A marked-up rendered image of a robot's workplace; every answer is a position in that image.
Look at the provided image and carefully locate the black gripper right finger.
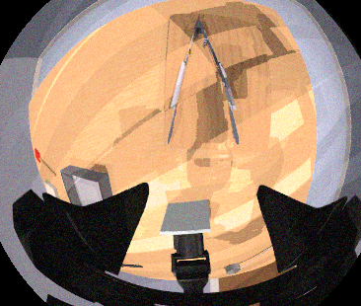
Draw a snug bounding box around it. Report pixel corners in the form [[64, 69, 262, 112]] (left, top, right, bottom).
[[256, 185, 347, 273]]

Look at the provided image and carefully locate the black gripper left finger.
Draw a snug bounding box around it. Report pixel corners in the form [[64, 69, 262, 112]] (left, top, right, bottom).
[[42, 182, 150, 276]]

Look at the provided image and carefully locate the grey long-handled saucepan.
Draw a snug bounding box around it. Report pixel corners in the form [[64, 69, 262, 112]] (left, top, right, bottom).
[[225, 249, 268, 275]]

